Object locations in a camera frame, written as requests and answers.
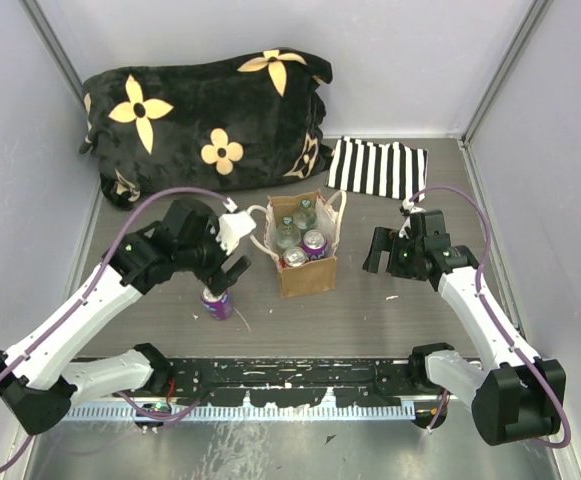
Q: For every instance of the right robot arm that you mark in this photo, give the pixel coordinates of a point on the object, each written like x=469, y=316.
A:
x=513, y=393

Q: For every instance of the black floral plush blanket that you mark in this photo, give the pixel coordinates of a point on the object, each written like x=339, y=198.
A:
x=247, y=122

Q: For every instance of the clear bottle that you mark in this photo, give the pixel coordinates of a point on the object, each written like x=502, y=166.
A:
x=287, y=234
x=304, y=216

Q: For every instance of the aluminium rail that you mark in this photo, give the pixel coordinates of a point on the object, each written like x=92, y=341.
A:
x=94, y=379

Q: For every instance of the black white striped cloth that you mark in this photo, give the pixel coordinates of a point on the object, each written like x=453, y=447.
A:
x=387, y=170

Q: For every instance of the cat print canvas bag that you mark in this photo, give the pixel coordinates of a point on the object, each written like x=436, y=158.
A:
x=316, y=276

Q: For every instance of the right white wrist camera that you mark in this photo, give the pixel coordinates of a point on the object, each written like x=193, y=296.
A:
x=408, y=209

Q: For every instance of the red soda can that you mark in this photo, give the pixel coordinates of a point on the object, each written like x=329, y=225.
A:
x=293, y=257

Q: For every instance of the purple soda can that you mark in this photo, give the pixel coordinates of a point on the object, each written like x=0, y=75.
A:
x=314, y=244
x=220, y=306

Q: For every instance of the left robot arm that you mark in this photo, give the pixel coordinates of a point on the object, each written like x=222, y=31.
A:
x=40, y=381

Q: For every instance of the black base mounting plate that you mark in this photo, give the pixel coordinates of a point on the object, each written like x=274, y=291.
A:
x=295, y=382

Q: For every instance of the clear bottle front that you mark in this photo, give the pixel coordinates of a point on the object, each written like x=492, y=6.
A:
x=287, y=234

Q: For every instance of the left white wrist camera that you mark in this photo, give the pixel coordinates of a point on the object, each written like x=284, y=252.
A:
x=233, y=225

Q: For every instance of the purple soda can front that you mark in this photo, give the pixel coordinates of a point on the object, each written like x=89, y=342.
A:
x=220, y=306

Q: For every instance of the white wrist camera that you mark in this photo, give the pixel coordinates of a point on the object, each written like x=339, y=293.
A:
x=233, y=225
x=408, y=209

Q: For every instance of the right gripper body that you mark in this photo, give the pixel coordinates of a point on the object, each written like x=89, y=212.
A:
x=403, y=262

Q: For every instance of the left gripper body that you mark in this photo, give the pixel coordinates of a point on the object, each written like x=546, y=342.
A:
x=206, y=260

